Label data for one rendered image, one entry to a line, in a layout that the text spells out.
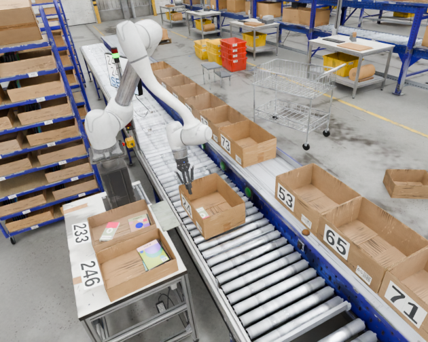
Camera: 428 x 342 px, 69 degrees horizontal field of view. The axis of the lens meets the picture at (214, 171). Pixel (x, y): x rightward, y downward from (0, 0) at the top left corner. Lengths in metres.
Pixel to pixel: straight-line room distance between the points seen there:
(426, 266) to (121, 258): 1.57
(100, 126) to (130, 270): 0.86
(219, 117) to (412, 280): 1.99
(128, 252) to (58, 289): 1.17
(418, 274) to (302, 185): 0.80
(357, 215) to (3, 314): 2.67
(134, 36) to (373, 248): 1.59
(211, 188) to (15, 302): 1.85
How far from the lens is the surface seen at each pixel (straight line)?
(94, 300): 1.83
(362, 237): 1.84
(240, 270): 1.78
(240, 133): 2.63
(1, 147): 3.15
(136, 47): 1.68
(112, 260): 1.96
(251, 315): 1.63
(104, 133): 2.00
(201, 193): 2.23
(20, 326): 2.97
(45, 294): 3.05
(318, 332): 1.78
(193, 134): 1.68
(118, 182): 2.17
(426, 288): 1.74
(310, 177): 2.12
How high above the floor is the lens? 2.15
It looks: 34 degrees down
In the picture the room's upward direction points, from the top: 5 degrees counter-clockwise
